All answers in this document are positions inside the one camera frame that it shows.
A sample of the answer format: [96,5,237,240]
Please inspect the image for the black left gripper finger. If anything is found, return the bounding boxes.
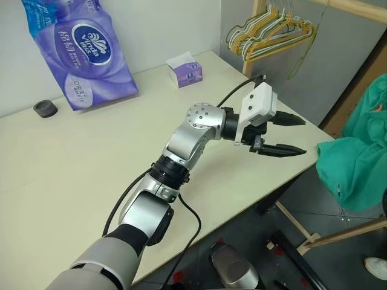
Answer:
[258,144,308,158]
[270,111,307,127]

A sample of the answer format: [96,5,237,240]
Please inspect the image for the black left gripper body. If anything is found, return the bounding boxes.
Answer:
[240,120,268,155]

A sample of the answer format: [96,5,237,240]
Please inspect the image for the teal green shorts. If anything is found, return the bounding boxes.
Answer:
[316,73,387,213]

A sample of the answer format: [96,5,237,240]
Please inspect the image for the thin green dangling hanger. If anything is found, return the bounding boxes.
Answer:
[286,18,317,81]

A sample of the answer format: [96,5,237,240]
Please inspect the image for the black table leg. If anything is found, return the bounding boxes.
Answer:
[256,178,285,216]

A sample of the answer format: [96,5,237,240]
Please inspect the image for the small purple tissue box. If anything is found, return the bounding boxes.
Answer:
[166,51,204,89]

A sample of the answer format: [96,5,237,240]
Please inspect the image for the wooden clothes rack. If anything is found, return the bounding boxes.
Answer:
[243,0,387,257]

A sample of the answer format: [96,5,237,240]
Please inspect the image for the dark grey rounded shape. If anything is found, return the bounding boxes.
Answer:
[210,243,264,290]

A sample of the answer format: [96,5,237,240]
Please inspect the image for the white shoe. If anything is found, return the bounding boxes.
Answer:
[363,256,387,281]

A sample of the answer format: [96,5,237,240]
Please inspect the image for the purple Vinda tissue pack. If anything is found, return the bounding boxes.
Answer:
[20,0,140,112]

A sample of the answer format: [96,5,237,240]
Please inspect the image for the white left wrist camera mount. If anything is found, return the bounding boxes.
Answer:
[233,82,278,146]

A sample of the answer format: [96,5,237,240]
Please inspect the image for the olive green wire hanger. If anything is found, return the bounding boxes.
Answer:
[226,13,273,46]

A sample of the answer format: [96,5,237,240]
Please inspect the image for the black floor rail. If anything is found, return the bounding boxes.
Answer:
[267,229,329,290]

